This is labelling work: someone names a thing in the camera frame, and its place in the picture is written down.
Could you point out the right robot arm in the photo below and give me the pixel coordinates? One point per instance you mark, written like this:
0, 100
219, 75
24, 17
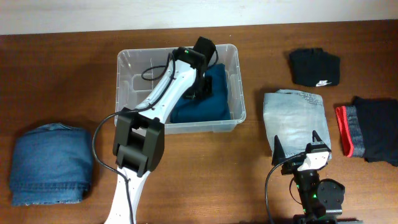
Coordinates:
321, 200

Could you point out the blue denim jeans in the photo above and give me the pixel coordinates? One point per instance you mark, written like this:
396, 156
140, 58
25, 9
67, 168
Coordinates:
51, 164

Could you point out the dark teal shirt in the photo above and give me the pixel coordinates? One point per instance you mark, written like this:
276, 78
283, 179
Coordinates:
213, 108

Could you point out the black Nike folded garment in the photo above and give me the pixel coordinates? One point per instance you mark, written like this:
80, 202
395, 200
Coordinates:
314, 67

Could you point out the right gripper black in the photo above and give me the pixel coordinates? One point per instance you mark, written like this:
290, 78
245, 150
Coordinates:
278, 154

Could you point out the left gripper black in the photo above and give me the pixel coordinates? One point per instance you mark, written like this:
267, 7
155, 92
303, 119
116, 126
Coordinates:
203, 88

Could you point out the light grey folded jeans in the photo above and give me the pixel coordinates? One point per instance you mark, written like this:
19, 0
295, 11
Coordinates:
292, 116

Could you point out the clear plastic storage container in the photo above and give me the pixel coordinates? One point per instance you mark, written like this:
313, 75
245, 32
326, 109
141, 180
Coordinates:
131, 89

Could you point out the black shorts red grey waistband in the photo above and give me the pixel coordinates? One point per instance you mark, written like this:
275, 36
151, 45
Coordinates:
368, 129

